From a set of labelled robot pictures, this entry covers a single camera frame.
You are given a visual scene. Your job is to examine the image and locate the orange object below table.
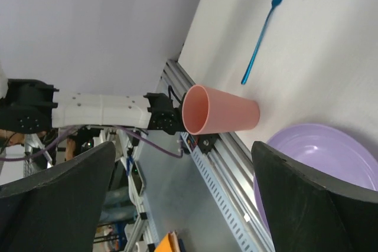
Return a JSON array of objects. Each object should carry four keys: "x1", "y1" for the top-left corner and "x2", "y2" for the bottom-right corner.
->
[{"x1": 154, "y1": 231, "x2": 186, "y2": 252}]

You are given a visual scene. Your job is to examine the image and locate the pink plastic cup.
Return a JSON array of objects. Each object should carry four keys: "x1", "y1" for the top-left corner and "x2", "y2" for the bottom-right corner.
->
[{"x1": 182, "y1": 85, "x2": 260, "y2": 135}]

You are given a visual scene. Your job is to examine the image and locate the aluminium rail frame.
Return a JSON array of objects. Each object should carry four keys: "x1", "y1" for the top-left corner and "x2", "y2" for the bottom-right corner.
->
[{"x1": 123, "y1": 59, "x2": 275, "y2": 252}]

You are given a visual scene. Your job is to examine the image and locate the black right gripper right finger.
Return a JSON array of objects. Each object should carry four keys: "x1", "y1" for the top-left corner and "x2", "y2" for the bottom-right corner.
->
[{"x1": 251, "y1": 142, "x2": 377, "y2": 251}]

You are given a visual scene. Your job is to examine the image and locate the perforated white cable duct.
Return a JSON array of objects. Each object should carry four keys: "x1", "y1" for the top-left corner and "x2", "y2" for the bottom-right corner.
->
[{"x1": 181, "y1": 132, "x2": 269, "y2": 251}]

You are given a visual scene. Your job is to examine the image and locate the blue metal fork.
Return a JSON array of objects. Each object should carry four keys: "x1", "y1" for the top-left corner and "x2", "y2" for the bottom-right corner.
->
[{"x1": 241, "y1": 0, "x2": 282, "y2": 85}]

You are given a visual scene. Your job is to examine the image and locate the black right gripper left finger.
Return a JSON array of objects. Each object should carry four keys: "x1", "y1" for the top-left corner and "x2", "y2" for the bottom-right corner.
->
[{"x1": 1, "y1": 142, "x2": 116, "y2": 251}]

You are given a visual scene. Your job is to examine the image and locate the purple plastic plate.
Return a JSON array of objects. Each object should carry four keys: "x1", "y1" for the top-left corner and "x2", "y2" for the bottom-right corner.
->
[{"x1": 253, "y1": 123, "x2": 378, "y2": 235}]

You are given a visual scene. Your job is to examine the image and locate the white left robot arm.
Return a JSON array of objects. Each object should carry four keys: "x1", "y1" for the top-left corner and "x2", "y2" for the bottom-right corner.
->
[{"x1": 1, "y1": 72, "x2": 185, "y2": 135}]

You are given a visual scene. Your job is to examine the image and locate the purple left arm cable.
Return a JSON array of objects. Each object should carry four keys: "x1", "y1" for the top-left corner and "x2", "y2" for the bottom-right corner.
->
[{"x1": 0, "y1": 125, "x2": 184, "y2": 163}]

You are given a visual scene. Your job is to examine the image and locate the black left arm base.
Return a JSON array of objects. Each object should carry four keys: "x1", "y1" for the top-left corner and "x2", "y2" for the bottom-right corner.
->
[{"x1": 187, "y1": 134, "x2": 219, "y2": 155}]

